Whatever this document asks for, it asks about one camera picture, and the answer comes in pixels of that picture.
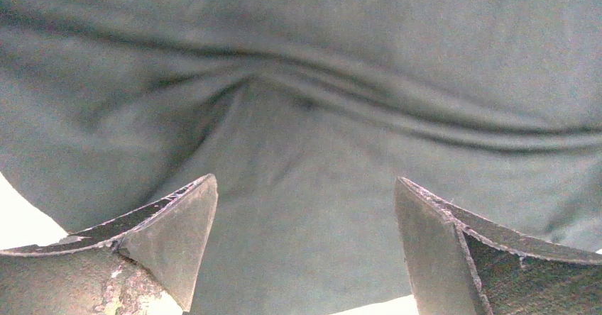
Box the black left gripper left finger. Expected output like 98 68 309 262
1 174 218 314

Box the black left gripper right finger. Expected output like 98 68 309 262
395 178 601 314

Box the black t shirt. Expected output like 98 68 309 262
1 0 601 314

